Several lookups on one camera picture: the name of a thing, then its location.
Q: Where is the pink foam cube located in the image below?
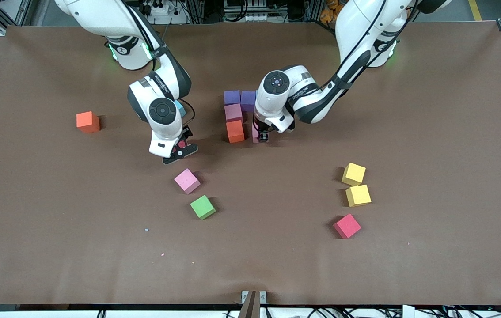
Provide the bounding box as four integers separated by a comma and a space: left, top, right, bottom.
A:
251, 123, 269, 144
224, 103, 244, 124
174, 168, 201, 195

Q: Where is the orange foam cube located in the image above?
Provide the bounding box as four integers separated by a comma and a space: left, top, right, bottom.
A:
226, 120, 246, 144
76, 111, 100, 134

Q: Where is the green foam cube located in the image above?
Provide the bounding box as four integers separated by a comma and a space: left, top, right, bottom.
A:
190, 195, 216, 220

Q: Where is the yellow foam cube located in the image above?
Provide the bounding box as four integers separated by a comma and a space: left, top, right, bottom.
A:
345, 184, 372, 208
342, 163, 366, 186

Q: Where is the white power strip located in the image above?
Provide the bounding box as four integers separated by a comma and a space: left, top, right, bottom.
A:
142, 0, 189, 25
223, 0, 287, 23

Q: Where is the brown paper table cover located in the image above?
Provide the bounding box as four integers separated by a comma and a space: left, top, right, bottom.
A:
0, 20, 501, 306

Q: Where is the orange fruit pile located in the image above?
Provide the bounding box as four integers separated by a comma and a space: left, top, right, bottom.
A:
320, 0, 344, 23

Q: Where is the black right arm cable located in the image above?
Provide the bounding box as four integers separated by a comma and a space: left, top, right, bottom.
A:
183, 100, 196, 128

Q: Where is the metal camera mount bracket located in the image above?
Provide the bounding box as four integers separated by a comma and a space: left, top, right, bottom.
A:
238, 290, 267, 318

